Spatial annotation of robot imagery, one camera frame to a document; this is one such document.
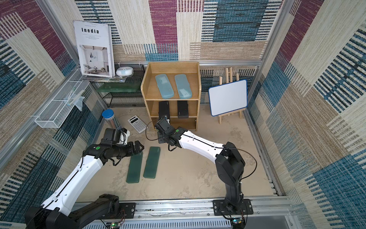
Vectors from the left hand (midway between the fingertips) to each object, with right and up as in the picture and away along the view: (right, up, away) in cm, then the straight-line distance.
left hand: (137, 148), depth 80 cm
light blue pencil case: (+14, +36, +6) cm, 39 cm away
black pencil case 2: (+25, +22, +14) cm, 36 cm away
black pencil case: (+13, +22, +14) cm, 29 cm away
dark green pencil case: (-4, -14, +6) cm, 16 cm away
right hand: (+13, +7, +5) cm, 16 cm away
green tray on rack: (-21, +39, +25) cm, 51 cm away
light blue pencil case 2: (+26, +35, +5) cm, 44 cm away
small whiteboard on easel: (+58, +30, +24) cm, 70 cm away
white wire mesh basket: (-38, +18, -9) cm, 43 cm away
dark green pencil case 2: (+6, -10, +8) cm, 14 cm away
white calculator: (-9, +12, +28) cm, 32 cm away
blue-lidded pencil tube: (-21, +18, +9) cm, 29 cm away
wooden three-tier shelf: (+8, +29, +3) cm, 30 cm away
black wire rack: (-23, +32, +39) cm, 56 cm away
